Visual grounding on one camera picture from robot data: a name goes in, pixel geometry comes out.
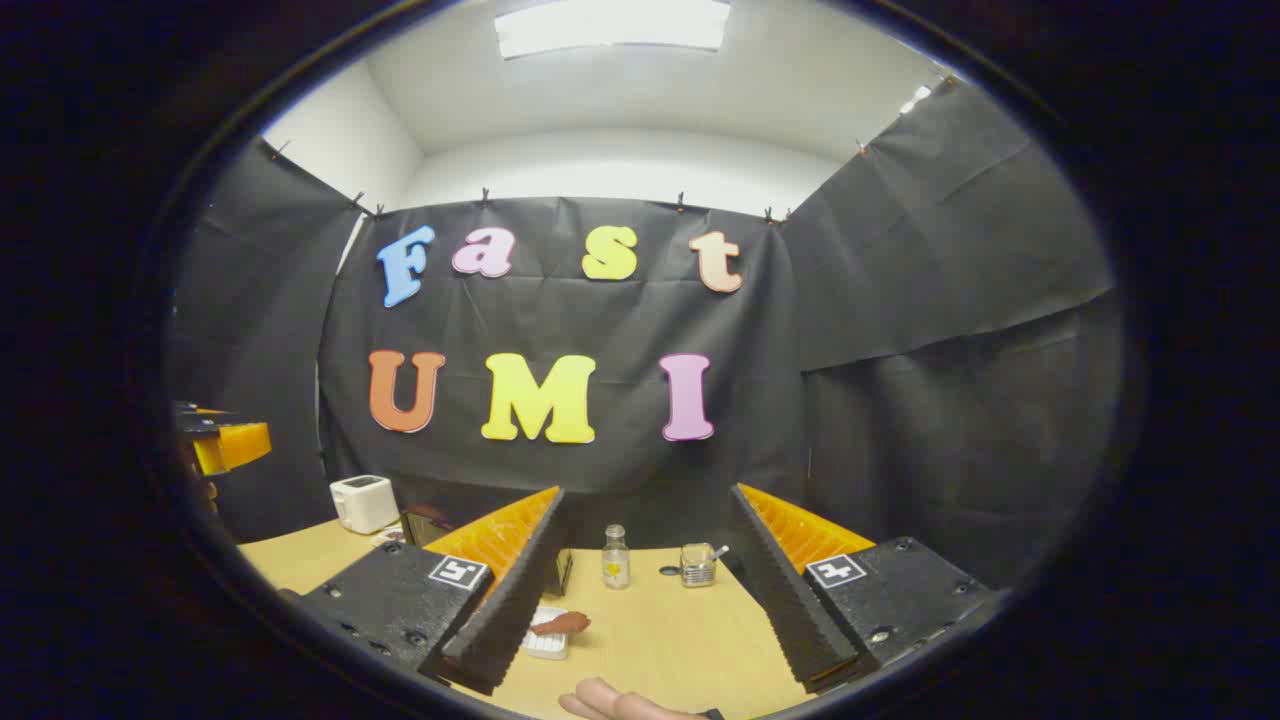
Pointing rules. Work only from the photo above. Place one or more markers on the white divided dish with grains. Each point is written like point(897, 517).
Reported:
point(388, 537)

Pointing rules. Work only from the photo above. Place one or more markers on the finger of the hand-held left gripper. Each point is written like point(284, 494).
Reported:
point(235, 443)

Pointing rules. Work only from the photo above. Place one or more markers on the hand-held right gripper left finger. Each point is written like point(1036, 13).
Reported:
point(505, 610)

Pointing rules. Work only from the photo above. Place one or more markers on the clear bottle with yellow label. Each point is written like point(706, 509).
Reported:
point(615, 560)

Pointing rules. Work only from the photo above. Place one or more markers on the brown meat piece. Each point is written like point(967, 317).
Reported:
point(562, 624)

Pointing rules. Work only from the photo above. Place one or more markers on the white rectangular plate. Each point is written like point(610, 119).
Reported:
point(548, 645)

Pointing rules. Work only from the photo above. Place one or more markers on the black electric oven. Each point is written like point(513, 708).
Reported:
point(425, 522)

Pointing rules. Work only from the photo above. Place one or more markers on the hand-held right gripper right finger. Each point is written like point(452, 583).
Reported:
point(785, 600)

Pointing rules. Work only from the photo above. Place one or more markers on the ceiling light panel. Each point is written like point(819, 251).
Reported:
point(612, 25)

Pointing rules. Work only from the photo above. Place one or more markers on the white toaster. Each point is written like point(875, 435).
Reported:
point(363, 503)

